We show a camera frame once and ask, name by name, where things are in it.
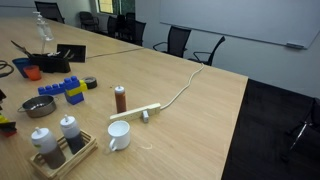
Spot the yellow green red block stack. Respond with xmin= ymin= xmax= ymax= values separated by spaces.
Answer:
xmin=0 ymin=113 xmax=18 ymax=138

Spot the blue and yellow block stack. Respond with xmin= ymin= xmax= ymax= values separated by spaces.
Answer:
xmin=63 ymin=75 xmax=88 ymax=106

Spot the long blue building block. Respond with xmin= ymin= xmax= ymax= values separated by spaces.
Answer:
xmin=37 ymin=83 xmax=67 ymax=97

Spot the orange cup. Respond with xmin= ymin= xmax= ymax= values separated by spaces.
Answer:
xmin=23 ymin=64 xmax=43 ymax=82

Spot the metal pot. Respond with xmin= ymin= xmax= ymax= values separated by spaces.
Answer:
xmin=17 ymin=94 xmax=58 ymax=119

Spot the black utensil bin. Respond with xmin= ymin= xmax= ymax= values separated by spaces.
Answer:
xmin=28 ymin=53 xmax=72 ymax=74

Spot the clear pump sanitizer bottle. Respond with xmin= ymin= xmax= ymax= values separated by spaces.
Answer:
xmin=32 ymin=11 xmax=54 ymax=42

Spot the squeeze bottle brown sauce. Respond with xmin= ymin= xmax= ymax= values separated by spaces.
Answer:
xmin=30 ymin=126 xmax=67 ymax=170

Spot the black flat tablet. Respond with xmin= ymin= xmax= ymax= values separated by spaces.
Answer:
xmin=56 ymin=43 xmax=87 ymax=63

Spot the squeeze bottle dark sauce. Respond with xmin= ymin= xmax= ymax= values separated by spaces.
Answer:
xmin=59 ymin=114 xmax=86 ymax=155

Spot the black tape roll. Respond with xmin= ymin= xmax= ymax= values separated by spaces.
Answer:
xmin=81 ymin=76 xmax=98 ymax=90

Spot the wooden slat crate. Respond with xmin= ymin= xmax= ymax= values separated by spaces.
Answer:
xmin=27 ymin=129 xmax=99 ymax=180

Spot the black office chair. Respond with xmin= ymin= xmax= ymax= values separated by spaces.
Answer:
xmin=187 ymin=35 xmax=226 ymax=67
xmin=34 ymin=0 xmax=66 ymax=24
xmin=78 ymin=11 xmax=100 ymax=33
xmin=279 ymin=97 xmax=320 ymax=164
xmin=106 ymin=15 xmax=118 ymax=38
xmin=152 ymin=25 xmax=192 ymax=59
xmin=124 ymin=19 xmax=147 ymax=47

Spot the red-brown sauce bottle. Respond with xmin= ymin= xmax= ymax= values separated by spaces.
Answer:
xmin=114 ymin=84 xmax=128 ymax=114

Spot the white mug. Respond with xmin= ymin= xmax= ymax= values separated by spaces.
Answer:
xmin=107 ymin=120 xmax=131 ymax=152

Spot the white power strip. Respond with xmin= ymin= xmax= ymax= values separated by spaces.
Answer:
xmin=109 ymin=102 xmax=162 ymax=122

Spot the window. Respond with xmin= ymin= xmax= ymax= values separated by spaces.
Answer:
xmin=97 ymin=0 xmax=136 ymax=16

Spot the white plug adapter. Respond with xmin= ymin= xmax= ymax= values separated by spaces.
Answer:
xmin=141 ymin=109 xmax=150 ymax=124

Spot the whiteboard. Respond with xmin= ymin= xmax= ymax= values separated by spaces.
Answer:
xmin=159 ymin=0 xmax=320 ymax=50

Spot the whiteboard eraser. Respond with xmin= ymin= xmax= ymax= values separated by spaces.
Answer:
xmin=285 ymin=41 xmax=305 ymax=50

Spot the robot arm with black cables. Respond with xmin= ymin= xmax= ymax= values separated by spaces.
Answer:
xmin=0 ymin=59 xmax=15 ymax=78

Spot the white power cable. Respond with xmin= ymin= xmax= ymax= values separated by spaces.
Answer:
xmin=159 ymin=62 xmax=205 ymax=111

